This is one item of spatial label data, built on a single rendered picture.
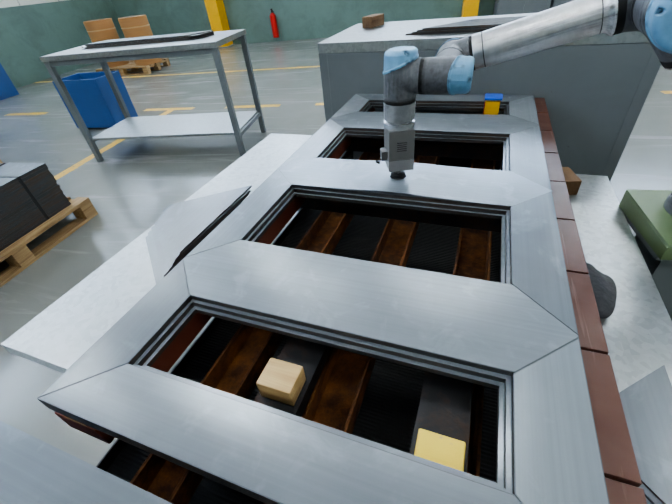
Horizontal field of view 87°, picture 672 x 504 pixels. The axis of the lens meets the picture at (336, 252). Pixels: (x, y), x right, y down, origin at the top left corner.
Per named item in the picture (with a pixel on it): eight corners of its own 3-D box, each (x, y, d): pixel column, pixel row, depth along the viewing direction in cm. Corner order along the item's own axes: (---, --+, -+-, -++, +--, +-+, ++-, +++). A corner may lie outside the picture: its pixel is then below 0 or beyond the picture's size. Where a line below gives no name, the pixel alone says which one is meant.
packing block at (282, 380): (260, 396, 57) (255, 383, 55) (275, 370, 61) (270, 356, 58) (293, 407, 55) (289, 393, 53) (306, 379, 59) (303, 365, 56)
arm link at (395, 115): (386, 107, 81) (381, 98, 87) (386, 127, 84) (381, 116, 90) (419, 104, 81) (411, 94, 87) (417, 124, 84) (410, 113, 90)
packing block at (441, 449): (410, 477, 46) (411, 465, 44) (417, 440, 50) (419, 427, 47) (458, 495, 44) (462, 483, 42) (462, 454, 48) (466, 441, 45)
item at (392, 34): (318, 53, 161) (317, 43, 159) (357, 31, 204) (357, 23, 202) (671, 41, 119) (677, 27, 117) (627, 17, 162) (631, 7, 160)
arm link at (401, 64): (419, 51, 73) (378, 52, 75) (416, 106, 79) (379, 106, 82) (424, 44, 78) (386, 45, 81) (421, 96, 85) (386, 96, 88)
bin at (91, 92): (78, 130, 451) (51, 81, 415) (101, 118, 483) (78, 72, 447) (118, 129, 438) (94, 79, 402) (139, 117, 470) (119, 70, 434)
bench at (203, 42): (96, 162, 357) (36, 52, 296) (135, 136, 411) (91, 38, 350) (245, 158, 331) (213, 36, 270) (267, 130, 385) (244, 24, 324)
